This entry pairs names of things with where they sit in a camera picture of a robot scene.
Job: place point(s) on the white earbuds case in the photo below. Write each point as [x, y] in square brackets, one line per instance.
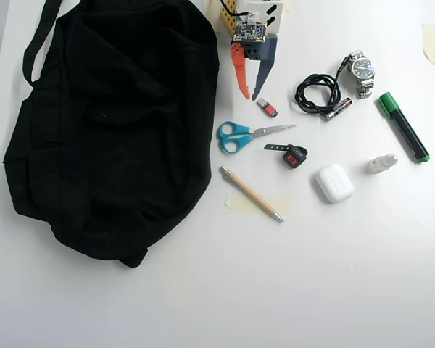
[334, 183]

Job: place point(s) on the black AA battery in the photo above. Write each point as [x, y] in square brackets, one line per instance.
[339, 108]

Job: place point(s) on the dark gripper body block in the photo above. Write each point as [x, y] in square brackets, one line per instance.
[254, 52]

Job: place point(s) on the green and black marker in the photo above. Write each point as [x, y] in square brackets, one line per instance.
[404, 127]

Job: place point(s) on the black fabric bag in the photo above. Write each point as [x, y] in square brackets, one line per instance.
[112, 127]

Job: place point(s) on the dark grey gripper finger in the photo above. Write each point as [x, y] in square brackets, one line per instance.
[269, 58]

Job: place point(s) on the small white spray bottle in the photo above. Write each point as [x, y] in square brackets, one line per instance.
[378, 165]

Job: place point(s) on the red USB stick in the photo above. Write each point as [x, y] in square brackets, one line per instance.
[270, 108]

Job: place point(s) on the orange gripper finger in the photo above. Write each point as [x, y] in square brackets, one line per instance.
[239, 65]

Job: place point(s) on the short beige masking tape piece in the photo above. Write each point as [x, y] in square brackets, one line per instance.
[433, 43]

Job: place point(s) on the wide beige masking tape strip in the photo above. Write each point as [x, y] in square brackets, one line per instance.
[281, 203]

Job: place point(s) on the silver wristwatch with dark dial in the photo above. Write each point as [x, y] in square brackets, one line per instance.
[362, 69]

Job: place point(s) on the wooden pen with silver ends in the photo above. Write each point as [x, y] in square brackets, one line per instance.
[252, 194]

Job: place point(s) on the bare camera circuit board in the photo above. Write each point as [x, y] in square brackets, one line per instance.
[250, 30]

